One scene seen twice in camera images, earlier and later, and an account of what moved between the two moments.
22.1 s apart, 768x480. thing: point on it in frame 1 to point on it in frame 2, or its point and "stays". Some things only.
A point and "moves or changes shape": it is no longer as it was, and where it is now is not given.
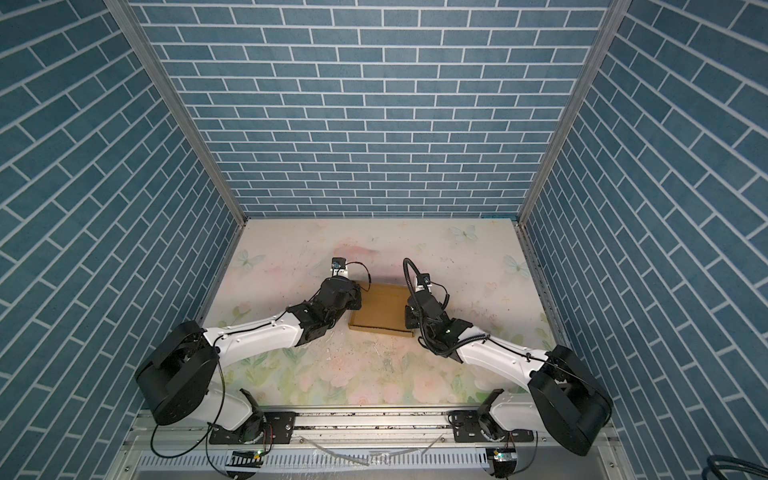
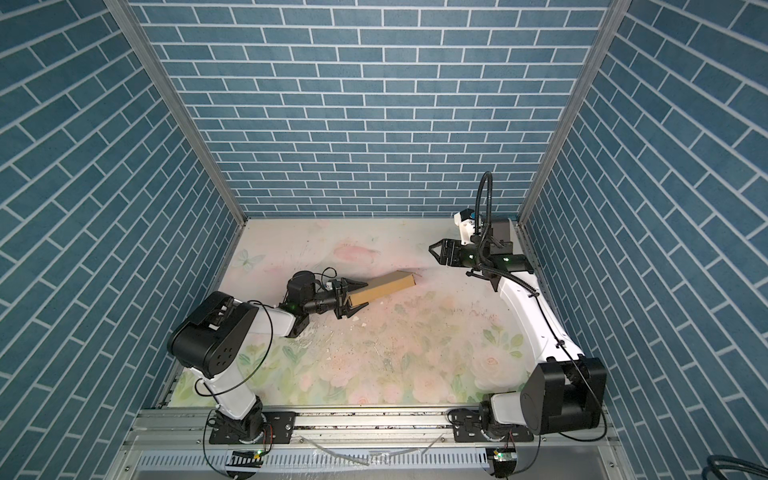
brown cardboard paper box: (383, 310) moves or changes shape
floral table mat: (481, 268) stays
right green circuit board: (502, 455) stays
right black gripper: (409, 314) to (452, 248)
